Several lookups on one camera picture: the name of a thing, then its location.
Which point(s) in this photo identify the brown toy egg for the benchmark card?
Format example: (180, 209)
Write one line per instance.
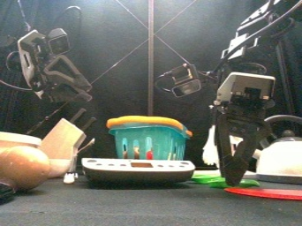
(22, 164)

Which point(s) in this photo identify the white plastic toy utensil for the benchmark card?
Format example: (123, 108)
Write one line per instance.
(210, 153)

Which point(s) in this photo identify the teal basket orange rim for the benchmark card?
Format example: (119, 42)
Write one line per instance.
(156, 141)

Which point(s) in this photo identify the grey vertical frame pole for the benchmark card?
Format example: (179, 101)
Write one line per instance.
(149, 58)

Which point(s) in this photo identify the small white toy utensil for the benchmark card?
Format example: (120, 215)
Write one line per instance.
(71, 178)

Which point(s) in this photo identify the white toy bowl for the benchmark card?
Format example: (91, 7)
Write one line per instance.
(14, 138)

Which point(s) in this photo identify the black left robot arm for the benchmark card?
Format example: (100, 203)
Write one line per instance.
(71, 20)

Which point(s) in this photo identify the green toy corn shuck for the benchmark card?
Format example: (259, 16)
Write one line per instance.
(204, 179)

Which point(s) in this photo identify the wooden cutting board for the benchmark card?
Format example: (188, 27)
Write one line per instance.
(60, 138)

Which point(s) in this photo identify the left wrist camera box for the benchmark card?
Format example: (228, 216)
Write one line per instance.
(59, 44)

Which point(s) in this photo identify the black rubber object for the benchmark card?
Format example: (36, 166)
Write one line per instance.
(5, 192)

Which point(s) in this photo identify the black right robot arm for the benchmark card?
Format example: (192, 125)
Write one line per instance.
(255, 38)

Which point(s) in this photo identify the red round plate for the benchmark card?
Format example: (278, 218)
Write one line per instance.
(271, 193)

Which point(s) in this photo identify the white toy plate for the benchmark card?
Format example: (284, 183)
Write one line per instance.
(204, 172)

